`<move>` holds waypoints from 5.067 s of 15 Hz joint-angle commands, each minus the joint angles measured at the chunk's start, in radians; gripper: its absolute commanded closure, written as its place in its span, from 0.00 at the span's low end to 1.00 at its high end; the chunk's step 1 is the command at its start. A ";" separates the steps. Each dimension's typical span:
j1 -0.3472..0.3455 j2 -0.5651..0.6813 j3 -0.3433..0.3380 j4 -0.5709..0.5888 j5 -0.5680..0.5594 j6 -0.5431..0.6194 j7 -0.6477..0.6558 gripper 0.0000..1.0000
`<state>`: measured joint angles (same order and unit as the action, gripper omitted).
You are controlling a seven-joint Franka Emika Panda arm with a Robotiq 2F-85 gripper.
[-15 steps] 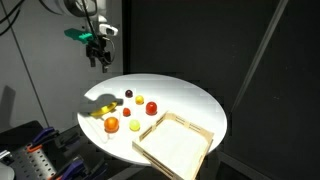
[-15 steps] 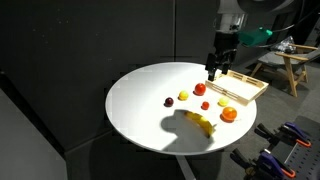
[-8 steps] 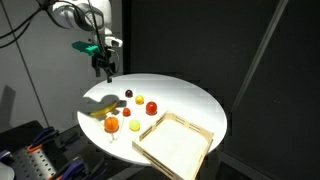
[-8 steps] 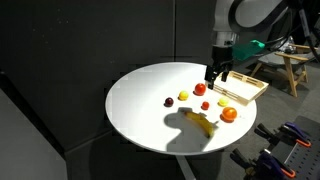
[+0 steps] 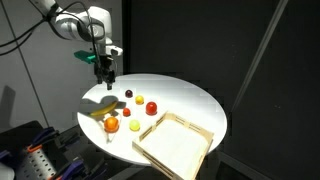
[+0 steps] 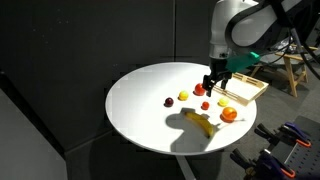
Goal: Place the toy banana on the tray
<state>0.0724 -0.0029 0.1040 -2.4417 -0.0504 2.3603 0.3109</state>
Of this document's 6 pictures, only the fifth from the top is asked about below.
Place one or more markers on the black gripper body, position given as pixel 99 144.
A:
pixel 106 66

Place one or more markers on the yellow toy banana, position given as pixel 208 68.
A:
pixel 105 109

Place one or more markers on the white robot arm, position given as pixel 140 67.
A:
pixel 71 25

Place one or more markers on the dark purple toy plum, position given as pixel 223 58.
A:
pixel 128 93

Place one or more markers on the small red toy fruit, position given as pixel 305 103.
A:
pixel 126 112

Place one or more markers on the small yellow-orange toy fruit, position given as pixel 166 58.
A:
pixel 139 99

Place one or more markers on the toy orange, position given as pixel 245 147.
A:
pixel 111 124

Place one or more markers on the red toy tomato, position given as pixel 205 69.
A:
pixel 151 108

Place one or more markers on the yellow toy lemon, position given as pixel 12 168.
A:
pixel 134 125

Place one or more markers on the light wooden tray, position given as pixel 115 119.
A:
pixel 173 146

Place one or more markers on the blue clamp with orange tip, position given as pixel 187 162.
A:
pixel 71 168
pixel 43 135

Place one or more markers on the perforated metal board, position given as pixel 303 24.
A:
pixel 35 165

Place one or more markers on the white rounded object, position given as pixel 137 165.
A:
pixel 6 171

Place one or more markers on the grey diagonal bar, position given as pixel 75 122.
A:
pixel 259 50

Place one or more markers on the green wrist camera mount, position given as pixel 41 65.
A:
pixel 86 56

